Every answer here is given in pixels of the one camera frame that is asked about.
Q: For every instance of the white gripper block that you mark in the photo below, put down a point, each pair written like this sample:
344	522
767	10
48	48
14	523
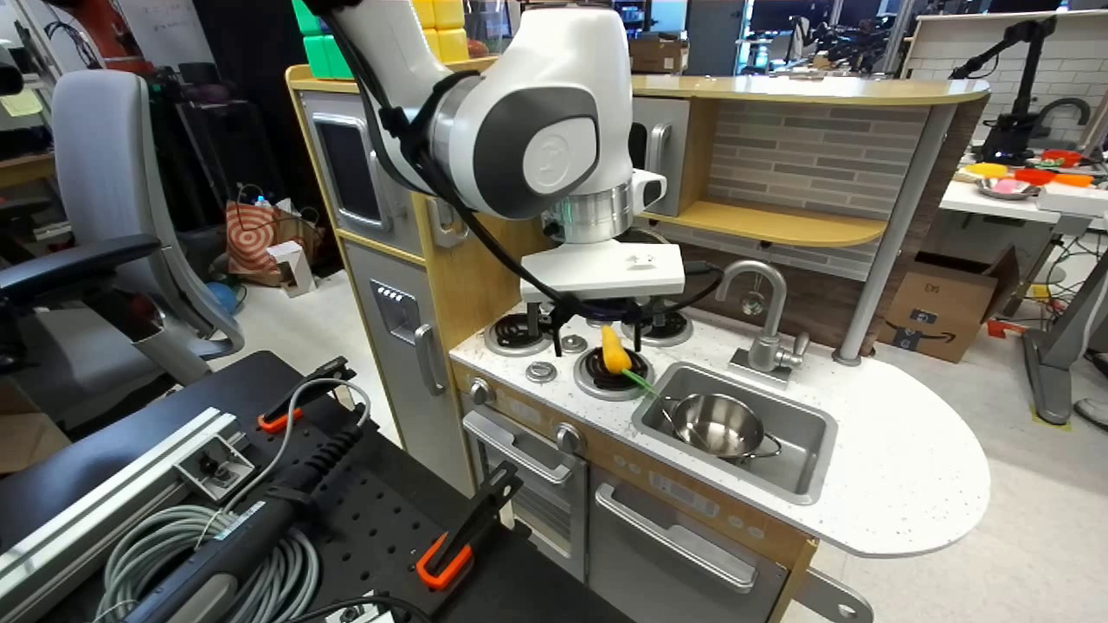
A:
600	270

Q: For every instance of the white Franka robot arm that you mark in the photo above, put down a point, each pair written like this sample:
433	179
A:
520	107

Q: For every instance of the orange carrot plush toy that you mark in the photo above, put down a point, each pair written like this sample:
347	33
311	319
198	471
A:
614	350

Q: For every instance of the silver metal pot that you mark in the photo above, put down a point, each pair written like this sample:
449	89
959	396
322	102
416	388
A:
714	423

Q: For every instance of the silver toy kitchen faucet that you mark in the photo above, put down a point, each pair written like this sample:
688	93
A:
778	325

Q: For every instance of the wooden white toy kitchen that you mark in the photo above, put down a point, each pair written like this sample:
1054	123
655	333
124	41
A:
900	462

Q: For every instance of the orange black bar clamp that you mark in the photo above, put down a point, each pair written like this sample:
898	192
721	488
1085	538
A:
279	419
444	565

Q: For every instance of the black perforated board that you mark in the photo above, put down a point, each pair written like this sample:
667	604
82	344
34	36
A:
383	507

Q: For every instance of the brown cardboard box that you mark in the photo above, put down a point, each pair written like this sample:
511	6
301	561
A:
940	307

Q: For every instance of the white paper bag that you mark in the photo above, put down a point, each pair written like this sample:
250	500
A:
296	268

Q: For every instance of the yellow box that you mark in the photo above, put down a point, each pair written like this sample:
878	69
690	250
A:
444	29

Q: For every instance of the red patterned bag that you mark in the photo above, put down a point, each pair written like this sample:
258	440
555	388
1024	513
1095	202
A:
250	238

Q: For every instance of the green box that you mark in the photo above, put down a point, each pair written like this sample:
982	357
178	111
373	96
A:
318	48

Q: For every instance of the white board panel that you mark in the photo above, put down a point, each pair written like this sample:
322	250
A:
957	48

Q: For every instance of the white desk grey legs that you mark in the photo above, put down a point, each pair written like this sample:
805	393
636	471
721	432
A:
1074	333

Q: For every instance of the grey office chair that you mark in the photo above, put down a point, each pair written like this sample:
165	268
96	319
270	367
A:
106	152

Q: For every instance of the silver corner bracket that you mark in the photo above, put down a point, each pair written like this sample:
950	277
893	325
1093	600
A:
214	468
359	610

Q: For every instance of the aluminium extrusion rail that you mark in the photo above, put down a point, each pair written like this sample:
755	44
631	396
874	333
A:
114	488

